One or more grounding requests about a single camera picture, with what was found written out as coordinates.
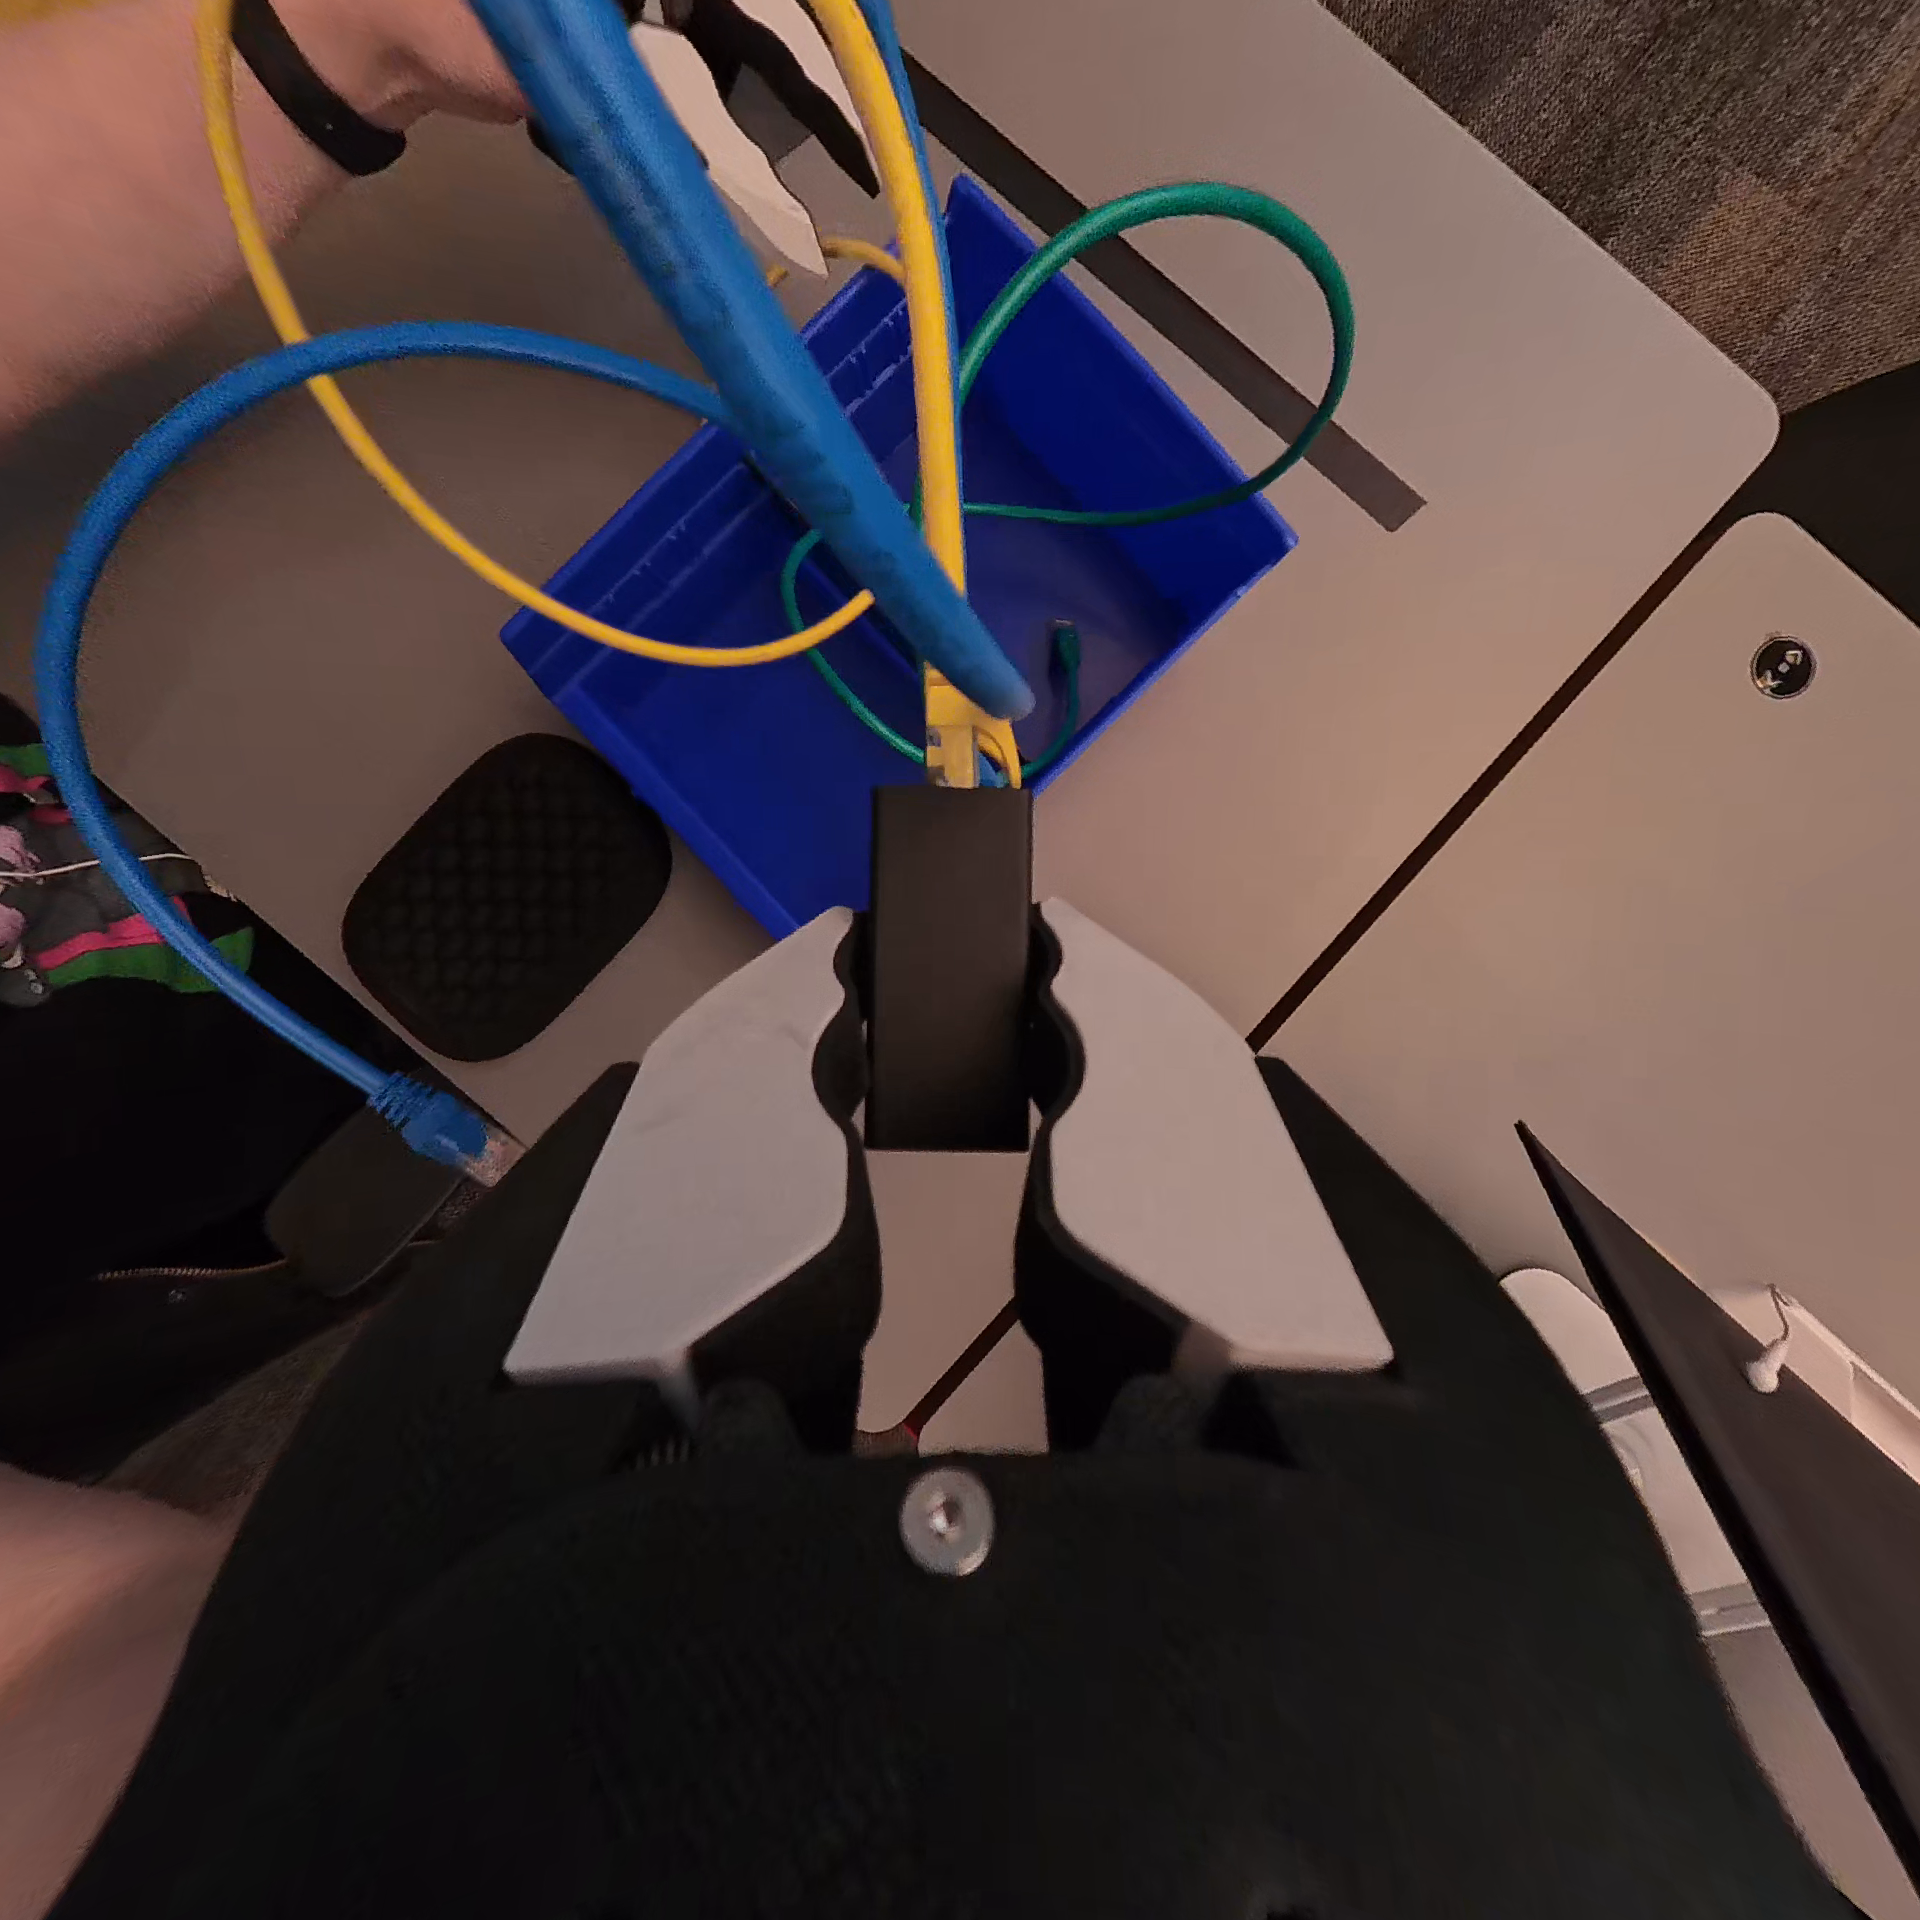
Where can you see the person's left hand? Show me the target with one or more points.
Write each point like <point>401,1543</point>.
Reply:
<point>446,52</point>

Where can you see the black network switch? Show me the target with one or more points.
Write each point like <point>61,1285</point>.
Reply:
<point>952,966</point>

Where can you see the blue plastic bin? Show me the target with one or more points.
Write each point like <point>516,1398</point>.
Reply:
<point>1078,374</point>

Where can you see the black mesh wrist rest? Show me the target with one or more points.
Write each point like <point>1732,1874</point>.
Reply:
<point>499,902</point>

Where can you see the person's bare leg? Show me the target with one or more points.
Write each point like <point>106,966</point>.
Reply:
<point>74,1651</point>

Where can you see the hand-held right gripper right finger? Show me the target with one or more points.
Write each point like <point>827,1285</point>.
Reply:
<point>1196,1182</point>

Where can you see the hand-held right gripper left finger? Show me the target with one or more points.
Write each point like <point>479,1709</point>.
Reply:
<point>704,1182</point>

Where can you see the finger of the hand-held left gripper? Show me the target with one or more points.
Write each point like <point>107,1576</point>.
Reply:
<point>815,91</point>
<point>743,167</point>

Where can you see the black wristband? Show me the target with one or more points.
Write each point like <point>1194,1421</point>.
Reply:
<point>323,111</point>

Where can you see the person's left forearm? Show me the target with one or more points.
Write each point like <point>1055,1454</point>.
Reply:
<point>106,207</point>

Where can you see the black round desk grommet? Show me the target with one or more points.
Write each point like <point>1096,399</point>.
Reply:
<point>1781,663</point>

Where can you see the black chair armrest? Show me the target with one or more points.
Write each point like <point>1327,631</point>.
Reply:
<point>368,1195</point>

